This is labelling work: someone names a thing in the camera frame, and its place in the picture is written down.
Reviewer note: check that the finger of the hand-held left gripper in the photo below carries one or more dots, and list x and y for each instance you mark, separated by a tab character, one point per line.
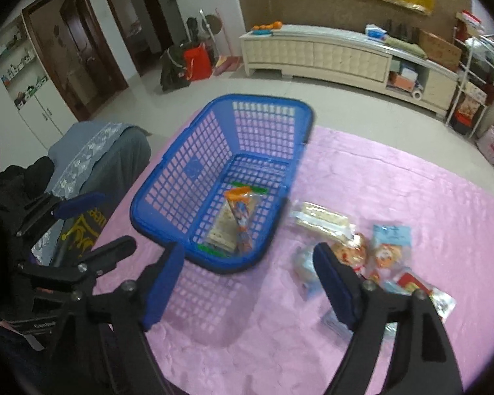
80	205
111	251

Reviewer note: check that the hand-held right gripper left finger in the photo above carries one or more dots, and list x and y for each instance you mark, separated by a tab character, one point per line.
162	292

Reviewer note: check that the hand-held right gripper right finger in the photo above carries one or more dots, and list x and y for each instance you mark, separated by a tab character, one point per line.
337	288

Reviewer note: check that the plain clear snack packet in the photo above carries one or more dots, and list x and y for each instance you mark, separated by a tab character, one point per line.
328	324

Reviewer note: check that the blue striped clear snack packet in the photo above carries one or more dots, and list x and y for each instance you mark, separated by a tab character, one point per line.
304	269

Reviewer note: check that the round cookie clear packet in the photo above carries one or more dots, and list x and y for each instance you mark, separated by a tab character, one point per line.
352	253

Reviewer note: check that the blue-topped cookie packet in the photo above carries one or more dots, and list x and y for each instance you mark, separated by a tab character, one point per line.
389	238

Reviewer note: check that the clear beige wafer packet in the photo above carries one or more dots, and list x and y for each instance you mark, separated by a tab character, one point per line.
321	218

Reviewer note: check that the red snack packet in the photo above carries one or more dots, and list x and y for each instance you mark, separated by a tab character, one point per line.
411	282

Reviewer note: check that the blue plastic basket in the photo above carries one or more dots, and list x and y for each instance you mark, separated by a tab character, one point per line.
168	181

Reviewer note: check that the white printed snack packet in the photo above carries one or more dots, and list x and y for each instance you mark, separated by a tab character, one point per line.
442	304

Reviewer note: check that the dark cloth with yellow print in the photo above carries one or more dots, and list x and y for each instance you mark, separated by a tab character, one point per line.
82	234

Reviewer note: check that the blue-grey lace cloth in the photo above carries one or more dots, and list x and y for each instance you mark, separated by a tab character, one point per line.
82	152

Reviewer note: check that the grey sofa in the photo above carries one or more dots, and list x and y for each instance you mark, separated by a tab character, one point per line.
123	160

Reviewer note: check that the clear cracker packet green ends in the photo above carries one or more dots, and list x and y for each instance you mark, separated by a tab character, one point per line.
221	230

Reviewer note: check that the orange cone snack packet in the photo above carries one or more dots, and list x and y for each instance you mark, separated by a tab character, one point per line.
241	214

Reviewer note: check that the pink quilted tablecloth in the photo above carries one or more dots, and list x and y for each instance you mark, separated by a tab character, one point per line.
395	189

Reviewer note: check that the brown wooden door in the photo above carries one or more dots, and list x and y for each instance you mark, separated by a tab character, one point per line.
74	49

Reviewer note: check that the dark bag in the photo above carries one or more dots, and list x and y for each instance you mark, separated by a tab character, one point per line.
173	70

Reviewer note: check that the red shopping bag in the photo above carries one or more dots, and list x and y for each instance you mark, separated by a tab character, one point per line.
197	63

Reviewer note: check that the brown wooden doorway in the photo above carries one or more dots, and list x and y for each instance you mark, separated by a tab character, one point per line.
107	8

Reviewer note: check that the pink broom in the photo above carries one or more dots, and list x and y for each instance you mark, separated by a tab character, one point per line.
226	63

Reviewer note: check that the white paper roll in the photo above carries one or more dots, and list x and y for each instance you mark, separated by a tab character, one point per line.
417	94

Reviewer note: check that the white mop pole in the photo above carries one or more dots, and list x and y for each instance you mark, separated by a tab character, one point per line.
208	33

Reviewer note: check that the orange box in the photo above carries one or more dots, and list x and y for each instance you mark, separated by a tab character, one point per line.
401	81

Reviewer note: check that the cream TV cabinet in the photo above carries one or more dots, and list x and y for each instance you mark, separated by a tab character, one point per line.
333	57

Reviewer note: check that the blue plate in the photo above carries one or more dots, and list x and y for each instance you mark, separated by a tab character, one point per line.
260	31

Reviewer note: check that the green folded cloth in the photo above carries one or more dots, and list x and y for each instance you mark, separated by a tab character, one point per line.
403	46

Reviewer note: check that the white metal shelf rack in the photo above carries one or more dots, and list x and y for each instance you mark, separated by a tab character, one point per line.
473	70

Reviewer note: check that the brown cardboard box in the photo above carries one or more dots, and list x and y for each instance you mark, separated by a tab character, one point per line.
438	51

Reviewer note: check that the blue white tissue box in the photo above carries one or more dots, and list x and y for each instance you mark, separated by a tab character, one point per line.
374	33

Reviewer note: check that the pile of oranges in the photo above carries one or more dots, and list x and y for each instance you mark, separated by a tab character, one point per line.
269	26

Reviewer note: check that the black router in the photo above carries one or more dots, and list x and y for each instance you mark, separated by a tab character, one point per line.
401	31

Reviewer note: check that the red white box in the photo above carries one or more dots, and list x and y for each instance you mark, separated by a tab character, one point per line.
471	22

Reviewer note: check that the white wall cupboard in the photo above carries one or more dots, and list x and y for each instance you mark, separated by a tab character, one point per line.
37	103

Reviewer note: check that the round brown wall disc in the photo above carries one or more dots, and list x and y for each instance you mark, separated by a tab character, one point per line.
216	23

